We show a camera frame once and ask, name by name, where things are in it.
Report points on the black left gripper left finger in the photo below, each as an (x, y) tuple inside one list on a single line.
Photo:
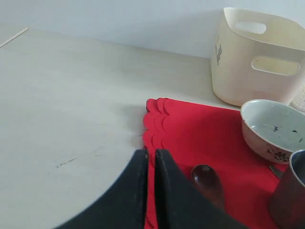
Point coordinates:
[(123, 205)]

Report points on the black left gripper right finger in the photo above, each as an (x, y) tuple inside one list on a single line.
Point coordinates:
[(179, 205)]

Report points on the dark wooden spoon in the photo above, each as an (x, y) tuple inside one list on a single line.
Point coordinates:
[(209, 185)]

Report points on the red tablecloth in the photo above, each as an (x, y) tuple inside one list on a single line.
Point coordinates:
[(201, 134)]

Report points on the stainless steel cup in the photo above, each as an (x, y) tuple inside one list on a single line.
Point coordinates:
[(287, 203)]

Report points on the pale green ceramic bowl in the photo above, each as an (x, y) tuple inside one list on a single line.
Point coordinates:
[(272, 130)]

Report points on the white perforated plastic basket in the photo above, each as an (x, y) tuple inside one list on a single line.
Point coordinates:
[(299, 100)]

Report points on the cream plastic tub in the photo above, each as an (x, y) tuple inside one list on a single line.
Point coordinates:
[(257, 56)]

